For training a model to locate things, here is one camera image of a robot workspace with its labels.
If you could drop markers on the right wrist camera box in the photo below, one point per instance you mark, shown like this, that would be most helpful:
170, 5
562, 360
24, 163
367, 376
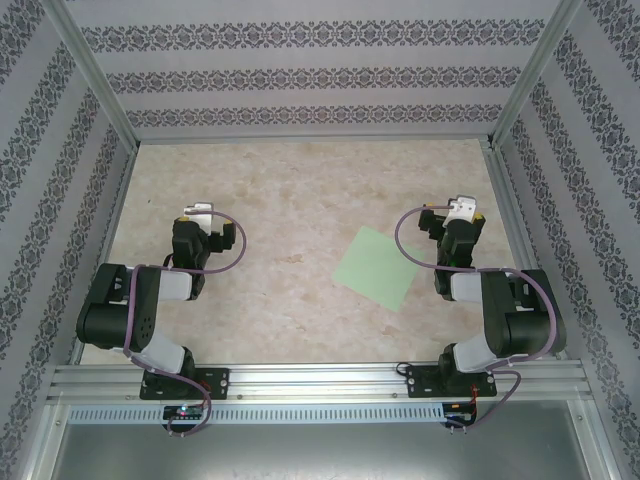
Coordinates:
462, 206

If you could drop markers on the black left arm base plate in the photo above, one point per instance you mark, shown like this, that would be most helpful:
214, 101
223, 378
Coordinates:
220, 382

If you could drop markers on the light green paper sheet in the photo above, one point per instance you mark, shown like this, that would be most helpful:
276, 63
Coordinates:
377, 265

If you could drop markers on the aluminium table side rail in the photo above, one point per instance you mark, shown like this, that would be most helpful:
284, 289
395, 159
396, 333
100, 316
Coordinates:
106, 245
512, 220

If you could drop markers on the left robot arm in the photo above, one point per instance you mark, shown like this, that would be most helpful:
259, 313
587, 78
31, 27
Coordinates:
110, 320

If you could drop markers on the aluminium mounting rail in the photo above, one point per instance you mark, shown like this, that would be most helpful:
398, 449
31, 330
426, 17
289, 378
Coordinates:
320, 382

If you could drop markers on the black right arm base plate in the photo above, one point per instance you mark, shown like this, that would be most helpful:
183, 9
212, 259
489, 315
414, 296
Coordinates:
417, 382

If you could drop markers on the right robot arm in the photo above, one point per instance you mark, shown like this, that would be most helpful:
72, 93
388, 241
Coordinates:
530, 320

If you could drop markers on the aluminium frame post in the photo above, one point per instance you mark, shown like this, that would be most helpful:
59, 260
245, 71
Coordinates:
535, 75
95, 75

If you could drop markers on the grey metal sheet panel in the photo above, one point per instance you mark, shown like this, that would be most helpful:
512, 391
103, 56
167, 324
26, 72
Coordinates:
320, 450

